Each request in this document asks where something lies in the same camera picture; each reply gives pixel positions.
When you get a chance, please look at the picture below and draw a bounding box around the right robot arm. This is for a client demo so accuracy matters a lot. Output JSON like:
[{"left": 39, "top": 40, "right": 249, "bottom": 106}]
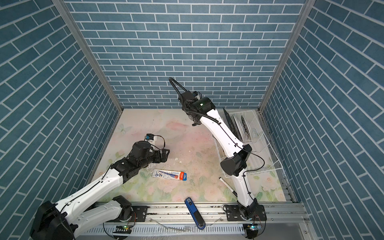
[{"left": 178, "top": 91, "right": 259, "bottom": 220}]

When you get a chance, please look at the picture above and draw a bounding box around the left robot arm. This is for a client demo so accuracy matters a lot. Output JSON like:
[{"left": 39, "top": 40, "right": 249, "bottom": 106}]
[{"left": 30, "top": 141, "right": 170, "bottom": 240}]

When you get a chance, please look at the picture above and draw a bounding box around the blue white pen box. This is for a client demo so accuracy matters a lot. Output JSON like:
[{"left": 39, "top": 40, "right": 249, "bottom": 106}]
[{"left": 152, "top": 169, "right": 187, "bottom": 181}]

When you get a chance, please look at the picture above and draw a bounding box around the blue black stapler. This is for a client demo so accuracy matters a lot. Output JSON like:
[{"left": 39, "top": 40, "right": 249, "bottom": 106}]
[{"left": 185, "top": 197, "right": 206, "bottom": 230}]

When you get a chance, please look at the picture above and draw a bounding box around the black white marker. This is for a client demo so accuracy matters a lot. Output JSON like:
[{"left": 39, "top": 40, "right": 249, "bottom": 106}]
[{"left": 219, "top": 177, "right": 238, "bottom": 197}]

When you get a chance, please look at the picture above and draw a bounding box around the black square plate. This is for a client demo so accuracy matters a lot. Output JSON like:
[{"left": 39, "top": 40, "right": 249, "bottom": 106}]
[{"left": 223, "top": 108, "right": 242, "bottom": 141}]

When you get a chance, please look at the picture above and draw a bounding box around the white round plate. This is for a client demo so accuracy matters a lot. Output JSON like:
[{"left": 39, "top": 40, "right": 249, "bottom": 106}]
[{"left": 233, "top": 115, "right": 246, "bottom": 142}]

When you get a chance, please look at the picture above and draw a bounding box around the black patterned round plate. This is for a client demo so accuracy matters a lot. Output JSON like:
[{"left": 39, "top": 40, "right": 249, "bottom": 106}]
[{"left": 241, "top": 116, "right": 252, "bottom": 141}]

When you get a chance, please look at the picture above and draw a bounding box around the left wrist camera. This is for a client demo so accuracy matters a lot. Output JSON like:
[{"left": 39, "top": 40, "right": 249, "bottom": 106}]
[{"left": 145, "top": 134, "right": 156, "bottom": 143}]

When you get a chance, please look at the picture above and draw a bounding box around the aluminium mounting rail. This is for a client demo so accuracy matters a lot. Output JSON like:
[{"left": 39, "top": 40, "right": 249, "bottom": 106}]
[{"left": 56, "top": 201, "right": 313, "bottom": 233}]

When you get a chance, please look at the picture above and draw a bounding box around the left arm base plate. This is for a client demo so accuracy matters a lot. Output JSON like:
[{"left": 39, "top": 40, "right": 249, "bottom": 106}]
[{"left": 119, "top": 206, "right": 148, "bottom": 222}]

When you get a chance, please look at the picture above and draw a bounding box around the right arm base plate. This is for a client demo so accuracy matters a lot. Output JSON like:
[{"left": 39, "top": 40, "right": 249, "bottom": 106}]
[{"left": 223, "top": 205, "right": 267, "bottom": 222}]

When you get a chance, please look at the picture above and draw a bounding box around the white slotted cable duct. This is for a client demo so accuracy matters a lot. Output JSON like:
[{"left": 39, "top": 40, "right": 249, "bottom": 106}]
[{"left": 83, "top": 224, "right": 245, "bottom": 237}]

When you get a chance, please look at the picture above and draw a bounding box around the white wire dish rack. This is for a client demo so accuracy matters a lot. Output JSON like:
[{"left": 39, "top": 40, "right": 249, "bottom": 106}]
[{"left": 219, "top": 109, "right": 282, "bottom": 178}]

